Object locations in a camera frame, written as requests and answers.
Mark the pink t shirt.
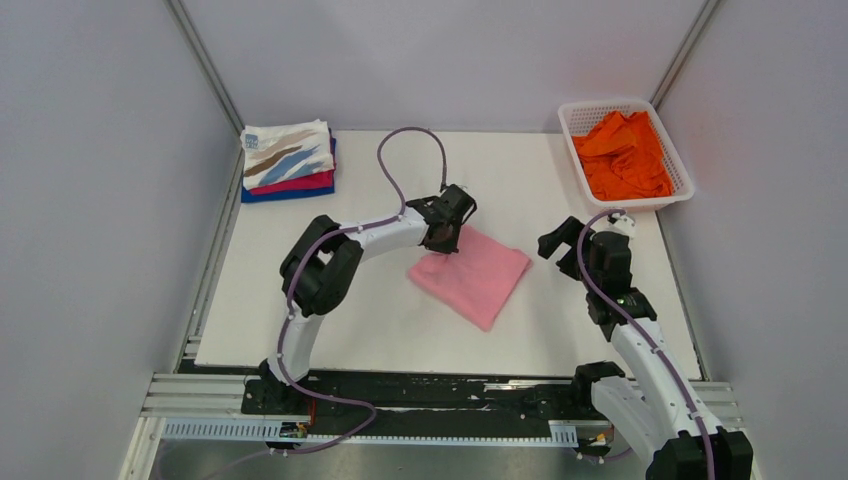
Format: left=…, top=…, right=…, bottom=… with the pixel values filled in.
left=407, top=227, right=532, bottom=332

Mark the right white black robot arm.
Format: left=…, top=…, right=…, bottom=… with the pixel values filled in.
left=538, top=209, right=754, bottom=479

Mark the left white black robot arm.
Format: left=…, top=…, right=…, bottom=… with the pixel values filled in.
left=261, top=185, right=477, bottom=413

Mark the orange t shirt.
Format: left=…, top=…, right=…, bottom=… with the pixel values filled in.
left=572, top=111, right=674, bottom=202

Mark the white plastic basket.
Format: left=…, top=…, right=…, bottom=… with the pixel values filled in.
left=557, top=97, right=695, bottom=213

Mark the white patterned folded shirt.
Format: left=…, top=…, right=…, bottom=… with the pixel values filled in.
left=240, top=120, right=335, bottom=190

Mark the blue folded shirt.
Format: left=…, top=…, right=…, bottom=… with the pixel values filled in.
left=241, top=134, right=336, bottom=204

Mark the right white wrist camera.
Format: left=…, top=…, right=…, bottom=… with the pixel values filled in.
left=606, top=212, right=636, bottom=239

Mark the white slotted cable duct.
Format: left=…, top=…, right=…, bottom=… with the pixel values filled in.
left=160, top=418, right=578, bottom=448

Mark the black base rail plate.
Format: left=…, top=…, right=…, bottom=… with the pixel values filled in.
left=241, top=370, right=610, bottom=437

